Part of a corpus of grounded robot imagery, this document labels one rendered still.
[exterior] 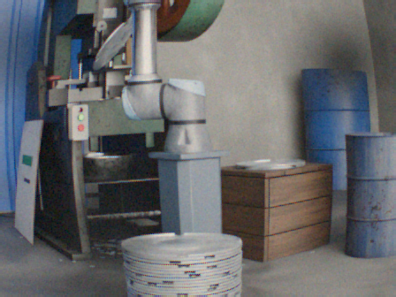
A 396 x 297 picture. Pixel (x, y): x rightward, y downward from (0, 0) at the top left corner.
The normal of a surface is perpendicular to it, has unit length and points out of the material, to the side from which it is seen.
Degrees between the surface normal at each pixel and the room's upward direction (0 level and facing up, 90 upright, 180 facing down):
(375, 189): 92
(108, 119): 90
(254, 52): 90
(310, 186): 90
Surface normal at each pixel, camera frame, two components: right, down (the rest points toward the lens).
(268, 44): 0.53, 0.03
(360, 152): -0.82, 0.10
